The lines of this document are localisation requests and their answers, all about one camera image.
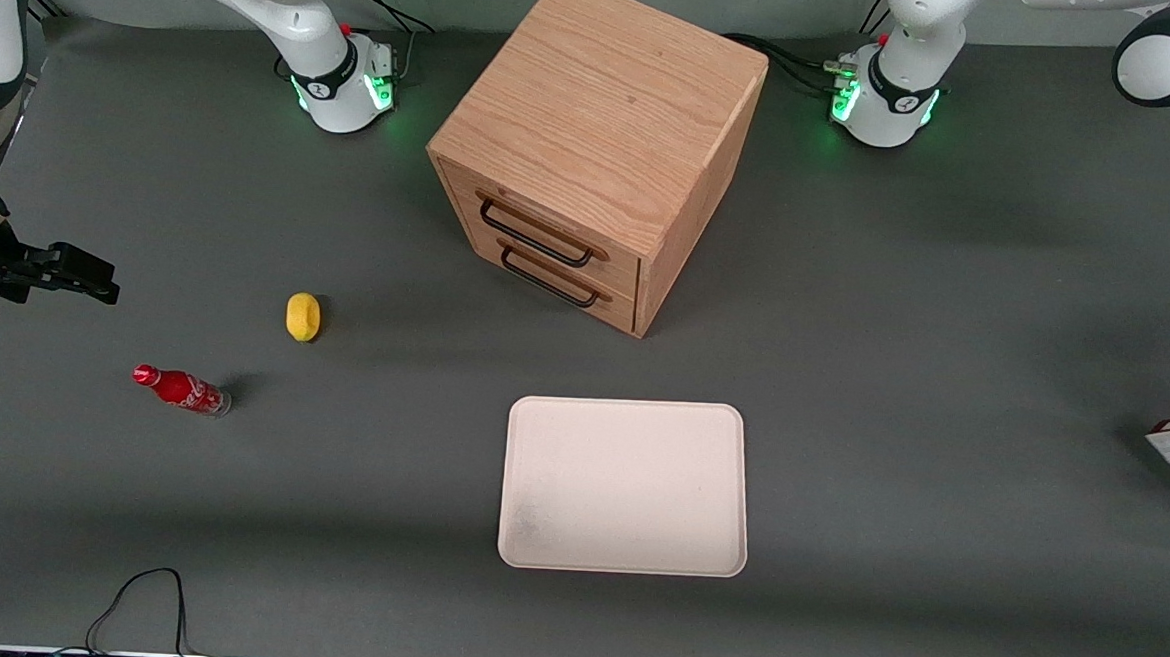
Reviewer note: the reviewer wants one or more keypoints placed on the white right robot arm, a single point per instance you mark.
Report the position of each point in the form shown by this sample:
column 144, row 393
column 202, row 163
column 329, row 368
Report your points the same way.
column 291, row 13

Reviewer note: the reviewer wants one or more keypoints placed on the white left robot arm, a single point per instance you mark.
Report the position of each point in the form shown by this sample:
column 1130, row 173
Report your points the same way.
column 903, row 85

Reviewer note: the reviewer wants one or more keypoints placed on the white rectangular tray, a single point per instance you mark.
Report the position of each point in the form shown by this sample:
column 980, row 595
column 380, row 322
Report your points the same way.
column 625, row 486

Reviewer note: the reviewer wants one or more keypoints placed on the red cola bottle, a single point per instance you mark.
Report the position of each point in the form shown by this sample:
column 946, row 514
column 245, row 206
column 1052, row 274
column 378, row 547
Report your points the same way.
column 186, row 391

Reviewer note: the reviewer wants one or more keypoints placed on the yellow lemon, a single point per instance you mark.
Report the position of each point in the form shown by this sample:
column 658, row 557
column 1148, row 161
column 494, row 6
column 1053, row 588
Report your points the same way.
column 302, row 316

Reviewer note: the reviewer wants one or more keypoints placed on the wooden drawer front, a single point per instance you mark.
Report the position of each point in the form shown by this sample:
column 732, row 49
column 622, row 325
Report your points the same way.
column 550, row 229
column 606, row 305

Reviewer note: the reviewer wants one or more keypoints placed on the wooden drawer cabinet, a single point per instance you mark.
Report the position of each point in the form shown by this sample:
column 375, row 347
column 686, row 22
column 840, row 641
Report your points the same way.
column 607, row 99

